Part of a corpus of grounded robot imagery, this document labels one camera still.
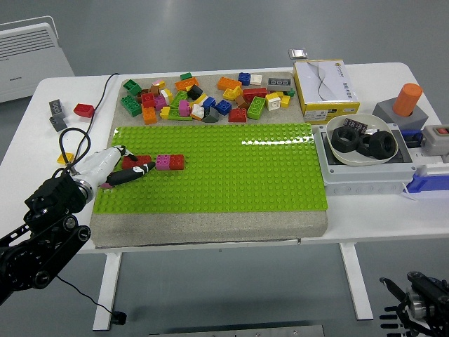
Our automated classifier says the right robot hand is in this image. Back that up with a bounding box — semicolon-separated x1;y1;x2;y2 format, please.
379;277;413;331

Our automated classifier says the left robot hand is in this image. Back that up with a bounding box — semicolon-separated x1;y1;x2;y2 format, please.
72;145;156;190

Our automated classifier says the red long brick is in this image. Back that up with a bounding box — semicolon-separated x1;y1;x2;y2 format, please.
121;154;152;171
241;87;269;103

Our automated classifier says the red sloped brick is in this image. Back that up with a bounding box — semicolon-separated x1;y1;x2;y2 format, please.
72;103;95;118

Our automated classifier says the long dark green brick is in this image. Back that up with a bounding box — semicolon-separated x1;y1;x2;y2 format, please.
120;95;142;117

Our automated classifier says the grey studded brick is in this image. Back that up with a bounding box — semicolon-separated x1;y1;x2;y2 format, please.
48;99;67;117

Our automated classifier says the orange building brick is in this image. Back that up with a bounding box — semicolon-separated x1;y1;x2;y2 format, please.
142;106;159;125

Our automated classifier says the small dark green brick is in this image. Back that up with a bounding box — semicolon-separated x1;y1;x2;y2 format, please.
122;79;142;95

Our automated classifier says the lime green small brick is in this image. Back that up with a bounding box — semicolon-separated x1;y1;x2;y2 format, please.
170;90;189;107

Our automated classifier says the orange long brick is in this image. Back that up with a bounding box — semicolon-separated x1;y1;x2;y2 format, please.
217;76;243;91
174;77;200;92

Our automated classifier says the grey sloped brick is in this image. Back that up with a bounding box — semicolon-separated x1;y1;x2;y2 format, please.
201;106;220;124

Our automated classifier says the green studded baseplate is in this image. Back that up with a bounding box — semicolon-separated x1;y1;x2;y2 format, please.
91;121;330;215

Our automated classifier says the red building brick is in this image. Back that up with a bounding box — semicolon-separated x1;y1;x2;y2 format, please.
227;107;248;123

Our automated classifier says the lime green long brick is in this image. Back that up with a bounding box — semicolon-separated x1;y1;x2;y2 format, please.
246;95;267;120

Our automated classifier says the grey long brick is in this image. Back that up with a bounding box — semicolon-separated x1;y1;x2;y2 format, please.
266;77;293;93

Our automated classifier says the white table leg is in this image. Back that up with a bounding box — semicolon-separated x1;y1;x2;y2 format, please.
92;251;123;331
338;242;373;321

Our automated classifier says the lime green flat plate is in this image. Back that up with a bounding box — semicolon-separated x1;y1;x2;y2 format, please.
167;107;193;121

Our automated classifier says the blue plastic block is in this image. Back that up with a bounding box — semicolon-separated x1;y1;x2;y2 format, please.
406;173;449;193

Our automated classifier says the grey junction box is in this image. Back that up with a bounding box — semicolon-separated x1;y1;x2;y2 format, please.
311;123;418;196

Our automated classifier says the white panel heater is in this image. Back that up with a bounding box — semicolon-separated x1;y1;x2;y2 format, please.
0;15;75;103

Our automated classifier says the large black nut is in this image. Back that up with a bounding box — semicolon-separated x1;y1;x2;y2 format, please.
330;126;361;153
356;133;375;157
368;130;398;161

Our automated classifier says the blue and black clamp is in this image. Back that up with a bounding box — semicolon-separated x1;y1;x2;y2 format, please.
399;128;423;148

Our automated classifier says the purple circuit board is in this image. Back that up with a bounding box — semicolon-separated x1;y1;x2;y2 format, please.
342;117;368;135

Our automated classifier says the white bowl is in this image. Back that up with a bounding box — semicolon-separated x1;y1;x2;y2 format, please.
325;113;400;166

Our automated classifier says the grey block holder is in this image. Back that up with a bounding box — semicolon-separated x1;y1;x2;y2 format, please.
372;98;429;131

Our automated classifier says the orange cylinder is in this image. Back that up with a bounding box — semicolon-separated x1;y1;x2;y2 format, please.
391;82;423;117

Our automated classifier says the yellow and white cardboard box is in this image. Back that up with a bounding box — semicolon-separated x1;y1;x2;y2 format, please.
292;58;361;124

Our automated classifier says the thick black hand cable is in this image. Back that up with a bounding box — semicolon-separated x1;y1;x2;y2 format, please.
58;126;92;173

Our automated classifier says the white cable tie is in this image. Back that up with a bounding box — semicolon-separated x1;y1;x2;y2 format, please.
399;184;417;201

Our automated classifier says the white plastic rail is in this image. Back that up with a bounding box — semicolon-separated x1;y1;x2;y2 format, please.
408;147;449;178

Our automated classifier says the grey switch box red button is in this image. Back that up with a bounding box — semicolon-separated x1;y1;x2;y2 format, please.
420;124;449;156

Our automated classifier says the thin black cord with plug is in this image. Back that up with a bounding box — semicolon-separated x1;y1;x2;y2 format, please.
55;72;128;326

